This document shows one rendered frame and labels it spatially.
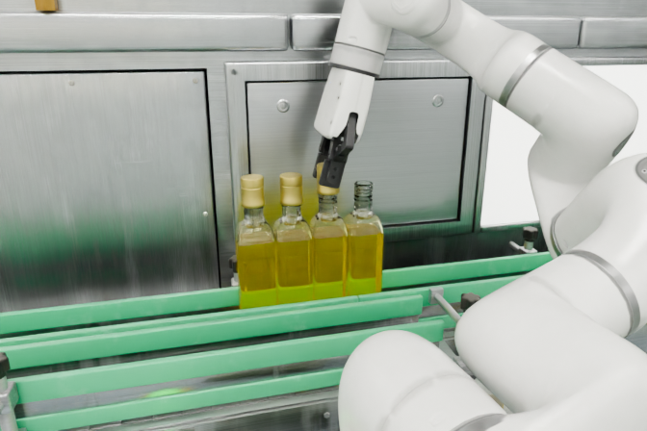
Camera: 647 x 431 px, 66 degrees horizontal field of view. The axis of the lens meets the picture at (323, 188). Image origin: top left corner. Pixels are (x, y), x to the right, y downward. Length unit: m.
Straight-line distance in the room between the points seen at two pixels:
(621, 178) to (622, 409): 0.23
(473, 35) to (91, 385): 0.68
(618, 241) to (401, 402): 0.24
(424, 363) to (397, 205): 0.59
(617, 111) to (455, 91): 0.40
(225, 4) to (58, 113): 0.32
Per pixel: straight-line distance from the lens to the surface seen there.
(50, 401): 0.75
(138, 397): 0.74
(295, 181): 0.73
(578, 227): 0.57
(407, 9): 0.66
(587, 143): 0.61
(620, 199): 0.52
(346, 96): 0.69
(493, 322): 0.43
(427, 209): 0.98
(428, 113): 0.93
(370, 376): 0.40
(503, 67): 0.62
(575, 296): 0.46
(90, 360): 0.80
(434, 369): 0.39
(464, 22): 0.75
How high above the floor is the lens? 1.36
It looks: 17 degrees down
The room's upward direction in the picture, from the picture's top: straight up
